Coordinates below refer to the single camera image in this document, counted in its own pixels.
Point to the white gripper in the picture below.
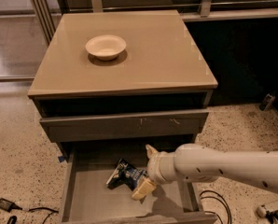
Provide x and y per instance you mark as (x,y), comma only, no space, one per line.
(155,169)

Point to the blue chip bag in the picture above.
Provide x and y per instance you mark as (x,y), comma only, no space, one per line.
(125,174)

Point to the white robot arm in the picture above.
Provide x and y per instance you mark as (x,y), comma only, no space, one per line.
(194,163)

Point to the open grey middle drawer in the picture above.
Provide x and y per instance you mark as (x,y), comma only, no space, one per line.
(88,200)

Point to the grey top drawer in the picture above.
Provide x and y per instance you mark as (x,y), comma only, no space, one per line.
(120,126)

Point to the grey drawer cabinet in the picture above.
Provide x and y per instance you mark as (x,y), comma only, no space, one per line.
(160,70)

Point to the blue tape piece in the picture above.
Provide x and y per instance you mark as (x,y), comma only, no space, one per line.
(61,158)

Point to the white power strip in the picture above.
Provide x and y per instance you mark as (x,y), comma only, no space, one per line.
(268,208)

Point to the white paper bowl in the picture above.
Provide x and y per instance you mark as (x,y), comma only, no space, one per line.
(105,47)

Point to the black power adapter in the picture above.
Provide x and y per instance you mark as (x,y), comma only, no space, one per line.
(8,206)

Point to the metal railing frame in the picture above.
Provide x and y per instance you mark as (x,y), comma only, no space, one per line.
(164,0)

